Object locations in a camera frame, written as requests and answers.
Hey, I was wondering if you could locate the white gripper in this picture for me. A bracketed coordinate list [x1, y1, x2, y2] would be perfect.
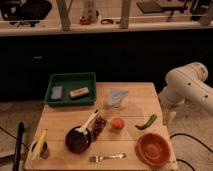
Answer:
[161, 105, 176, 125]

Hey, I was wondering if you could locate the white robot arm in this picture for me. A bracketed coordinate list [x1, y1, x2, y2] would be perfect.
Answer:
[158, 62, 213, 125]

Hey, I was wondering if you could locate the green chili pepper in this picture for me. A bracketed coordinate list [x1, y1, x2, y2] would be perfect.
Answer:
[135, 114, 157, 130]

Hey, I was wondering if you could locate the orange plastic bowl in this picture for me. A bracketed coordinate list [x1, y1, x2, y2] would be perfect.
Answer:
[135, 133, 171, 167]

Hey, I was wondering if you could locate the wooden board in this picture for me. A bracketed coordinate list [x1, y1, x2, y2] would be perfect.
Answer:
[25, 82, 178, 171]

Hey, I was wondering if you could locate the orange tomato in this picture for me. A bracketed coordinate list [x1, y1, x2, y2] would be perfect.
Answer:
[111, 117, 125, 130]

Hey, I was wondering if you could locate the clear cup with cloth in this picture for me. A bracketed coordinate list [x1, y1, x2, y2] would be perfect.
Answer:
[107, 88, 128, 108]

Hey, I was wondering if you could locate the dark red grape bunch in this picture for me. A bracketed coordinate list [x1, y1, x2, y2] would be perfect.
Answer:
[92, 116, 107, 141]

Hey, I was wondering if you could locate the silver fork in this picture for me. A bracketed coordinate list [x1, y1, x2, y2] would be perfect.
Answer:
[89, 153, 127, 163]

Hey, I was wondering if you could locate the dark round bowl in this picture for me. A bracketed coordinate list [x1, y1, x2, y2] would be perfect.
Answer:
[65, 126, 91, 154]

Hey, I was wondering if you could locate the green plastic tray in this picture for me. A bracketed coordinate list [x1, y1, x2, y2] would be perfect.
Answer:
[44, 72, 96, 107]

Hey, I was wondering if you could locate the small grey sponge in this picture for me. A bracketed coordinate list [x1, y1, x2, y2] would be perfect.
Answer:
[51, 86, 63, 100]

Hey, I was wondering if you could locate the red object on shelf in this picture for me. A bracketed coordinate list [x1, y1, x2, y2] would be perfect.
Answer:
[80, 18, 92, 25]

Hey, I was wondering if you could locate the dark small cup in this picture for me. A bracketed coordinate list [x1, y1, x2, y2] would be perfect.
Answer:
[31, 142, 50, 160]

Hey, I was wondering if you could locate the yellow banana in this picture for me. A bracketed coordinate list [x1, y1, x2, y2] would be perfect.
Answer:
[35, 129, 47, 153]

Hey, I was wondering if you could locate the black pole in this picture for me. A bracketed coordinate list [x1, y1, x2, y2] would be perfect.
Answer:
[12, 122, 24, 171]

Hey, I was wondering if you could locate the black office chair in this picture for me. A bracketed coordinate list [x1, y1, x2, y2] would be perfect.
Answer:
[0, 0, 52, 27]

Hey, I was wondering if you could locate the black floor cable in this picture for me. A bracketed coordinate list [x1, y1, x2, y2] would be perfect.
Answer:
[169, 132, 213, 171]

